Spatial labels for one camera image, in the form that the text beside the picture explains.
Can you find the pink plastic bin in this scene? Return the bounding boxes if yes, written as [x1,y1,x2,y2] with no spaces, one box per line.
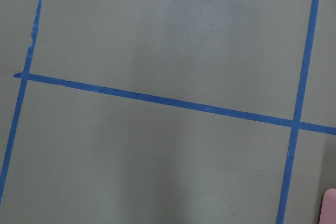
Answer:
[319,188,336,224]

